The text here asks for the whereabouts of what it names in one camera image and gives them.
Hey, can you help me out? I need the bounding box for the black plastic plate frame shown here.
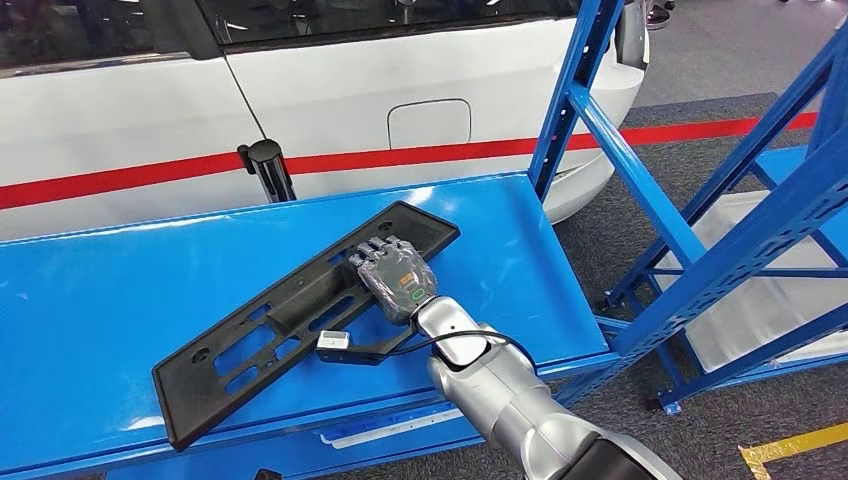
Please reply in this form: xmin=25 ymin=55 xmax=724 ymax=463
xmin=150 ymin=200 xmax=462 ymax=454

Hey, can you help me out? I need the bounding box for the blue metal shelf rack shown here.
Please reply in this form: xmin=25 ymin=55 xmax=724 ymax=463
xmin=0 ymin=0 xmax=848 ymax=480
xmin=599 ymin=19 xmax=848 ymax=419

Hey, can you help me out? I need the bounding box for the white car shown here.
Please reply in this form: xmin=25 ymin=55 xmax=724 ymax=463
xmin=0 ymin=0 xmax=647 ymax=243

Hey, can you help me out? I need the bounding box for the white plastic bin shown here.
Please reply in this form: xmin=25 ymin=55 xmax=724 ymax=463
xmin=652 ymin=188 xmax=848 ymax=374

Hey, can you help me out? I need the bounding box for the red barrier belt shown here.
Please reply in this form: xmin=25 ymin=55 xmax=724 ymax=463
xmin=0 ymin=150 xmax=246 ymax=212

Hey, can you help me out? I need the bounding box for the yellow floor tape square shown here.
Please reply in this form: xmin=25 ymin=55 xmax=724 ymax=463
xmin=738 ymin=420 xmax=848 ymax=480

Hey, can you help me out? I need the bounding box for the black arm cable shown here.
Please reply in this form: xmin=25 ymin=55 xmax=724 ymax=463
xmin=387 ymin=329 xmax=538 ymax=372

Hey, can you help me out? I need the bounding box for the black camera bracket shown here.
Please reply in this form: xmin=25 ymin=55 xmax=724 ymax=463
xmin=315 ymin=324 xmax=419 ymax=367

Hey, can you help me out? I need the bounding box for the black stanchion post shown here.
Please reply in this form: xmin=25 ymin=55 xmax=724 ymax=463
xmin=237 ymin=139 xmax=298 ymax=205

